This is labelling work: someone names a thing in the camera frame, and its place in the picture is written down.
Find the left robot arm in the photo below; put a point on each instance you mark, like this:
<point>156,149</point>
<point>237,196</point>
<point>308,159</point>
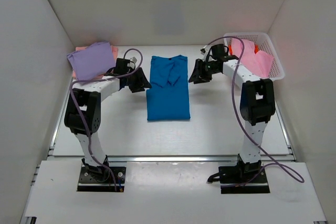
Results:
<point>83,111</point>

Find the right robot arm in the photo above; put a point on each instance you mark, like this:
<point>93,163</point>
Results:
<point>257,100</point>

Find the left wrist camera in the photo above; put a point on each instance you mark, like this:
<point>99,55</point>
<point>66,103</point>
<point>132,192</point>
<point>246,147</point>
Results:
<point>133,60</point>

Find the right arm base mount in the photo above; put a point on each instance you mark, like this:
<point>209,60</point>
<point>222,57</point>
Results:
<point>236,180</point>

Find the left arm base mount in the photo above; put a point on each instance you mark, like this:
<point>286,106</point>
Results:
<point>99,179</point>

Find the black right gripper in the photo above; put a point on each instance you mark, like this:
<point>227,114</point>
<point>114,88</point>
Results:
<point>202,70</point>

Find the folded salmon t-shirt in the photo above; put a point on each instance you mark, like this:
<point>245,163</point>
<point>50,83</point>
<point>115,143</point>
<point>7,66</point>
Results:
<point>115,55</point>

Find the orange garment in basket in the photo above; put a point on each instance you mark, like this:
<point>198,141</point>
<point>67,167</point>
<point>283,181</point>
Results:
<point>231,52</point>

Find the white plastic basket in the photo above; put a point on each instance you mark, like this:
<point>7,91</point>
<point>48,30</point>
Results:
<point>264,43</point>

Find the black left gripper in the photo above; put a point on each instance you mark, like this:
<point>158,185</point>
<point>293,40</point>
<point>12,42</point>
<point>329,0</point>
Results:
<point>136,79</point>

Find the blue t-shirt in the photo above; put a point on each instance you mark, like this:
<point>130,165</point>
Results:
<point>168,98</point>

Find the pink t-shirt in basket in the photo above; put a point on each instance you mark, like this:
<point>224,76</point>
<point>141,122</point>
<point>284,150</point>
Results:
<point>259,63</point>

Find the folded purple t-shirt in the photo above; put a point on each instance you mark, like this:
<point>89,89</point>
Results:
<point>95,60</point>

